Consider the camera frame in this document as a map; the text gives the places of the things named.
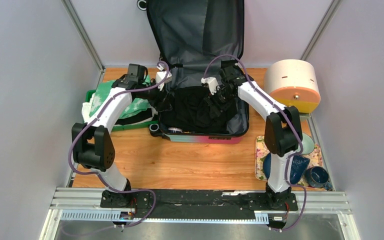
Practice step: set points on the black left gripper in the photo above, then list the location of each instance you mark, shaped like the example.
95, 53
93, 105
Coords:
160, 101

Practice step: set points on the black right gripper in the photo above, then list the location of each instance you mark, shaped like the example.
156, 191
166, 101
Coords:
220, 106

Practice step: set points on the black t-shirt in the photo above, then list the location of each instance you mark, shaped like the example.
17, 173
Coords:
136, 118

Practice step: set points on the black clothing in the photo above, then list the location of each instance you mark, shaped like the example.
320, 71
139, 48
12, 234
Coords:
191, 113

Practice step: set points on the green plastic tray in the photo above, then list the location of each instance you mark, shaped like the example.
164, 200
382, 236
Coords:
127, 127

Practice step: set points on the green tie-dye garment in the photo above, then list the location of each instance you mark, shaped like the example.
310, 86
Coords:
102, 92

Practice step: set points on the white cloth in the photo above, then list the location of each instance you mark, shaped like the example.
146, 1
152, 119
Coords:
88, 108

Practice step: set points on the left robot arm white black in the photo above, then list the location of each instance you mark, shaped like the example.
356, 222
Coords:
92, 150

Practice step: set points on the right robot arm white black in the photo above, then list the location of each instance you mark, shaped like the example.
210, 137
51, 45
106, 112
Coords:
282, 134

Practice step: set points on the small round tin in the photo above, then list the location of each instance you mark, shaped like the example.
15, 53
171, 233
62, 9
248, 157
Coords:
175, 130

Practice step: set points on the round pastel drawer cabinet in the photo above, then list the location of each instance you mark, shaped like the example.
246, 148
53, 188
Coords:
293, 82

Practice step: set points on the light green saucer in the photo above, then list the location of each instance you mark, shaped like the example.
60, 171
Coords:
308, 144

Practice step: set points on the dark blue plate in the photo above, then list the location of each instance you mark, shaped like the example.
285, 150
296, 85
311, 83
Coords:
299, 165

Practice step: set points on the dark blue cup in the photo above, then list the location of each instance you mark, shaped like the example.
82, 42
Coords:
318, 177

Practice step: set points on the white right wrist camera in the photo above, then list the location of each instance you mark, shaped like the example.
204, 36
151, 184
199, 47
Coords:
211, 83

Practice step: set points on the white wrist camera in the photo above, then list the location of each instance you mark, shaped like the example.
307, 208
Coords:
211, 83
162, 76

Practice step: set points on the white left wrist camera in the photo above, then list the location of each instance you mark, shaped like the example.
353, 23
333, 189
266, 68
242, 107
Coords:
162, 76

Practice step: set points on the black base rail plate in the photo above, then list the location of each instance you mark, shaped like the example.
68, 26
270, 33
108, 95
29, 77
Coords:
193, 204

